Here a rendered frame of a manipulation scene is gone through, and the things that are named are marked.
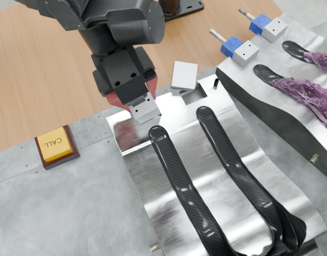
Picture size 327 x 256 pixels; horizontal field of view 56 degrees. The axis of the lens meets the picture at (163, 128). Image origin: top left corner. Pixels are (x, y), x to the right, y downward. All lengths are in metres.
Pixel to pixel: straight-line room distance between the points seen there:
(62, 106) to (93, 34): 0.36
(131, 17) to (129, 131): 0.27
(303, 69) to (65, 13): 0.55
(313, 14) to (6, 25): 1.81
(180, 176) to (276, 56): 0.39
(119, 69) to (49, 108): 0.38
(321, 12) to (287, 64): 1.51
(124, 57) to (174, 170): 0.25
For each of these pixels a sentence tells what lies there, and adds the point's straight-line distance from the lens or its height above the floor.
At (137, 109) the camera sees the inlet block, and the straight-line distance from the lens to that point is 0.59.
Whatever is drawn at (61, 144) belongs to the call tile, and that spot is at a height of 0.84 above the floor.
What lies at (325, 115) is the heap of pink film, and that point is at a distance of 0.70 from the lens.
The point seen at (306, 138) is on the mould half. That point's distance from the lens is 0.71.
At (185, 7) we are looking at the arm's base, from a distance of 0.94.
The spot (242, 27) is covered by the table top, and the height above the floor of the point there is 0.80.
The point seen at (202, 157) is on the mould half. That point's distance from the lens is 0.61.
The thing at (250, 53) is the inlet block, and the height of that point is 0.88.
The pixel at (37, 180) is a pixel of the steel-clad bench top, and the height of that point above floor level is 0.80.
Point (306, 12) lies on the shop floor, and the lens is 2.26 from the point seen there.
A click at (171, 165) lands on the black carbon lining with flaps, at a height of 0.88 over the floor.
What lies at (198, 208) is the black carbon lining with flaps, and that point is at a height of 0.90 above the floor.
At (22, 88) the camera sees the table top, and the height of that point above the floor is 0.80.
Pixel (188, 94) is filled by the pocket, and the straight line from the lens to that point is 0.70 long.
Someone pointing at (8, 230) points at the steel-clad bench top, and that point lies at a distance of 0.74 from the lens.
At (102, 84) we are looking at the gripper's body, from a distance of 0.53.
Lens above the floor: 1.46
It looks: 65 degrees down
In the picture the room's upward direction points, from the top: 1 degrees counter-clockwise
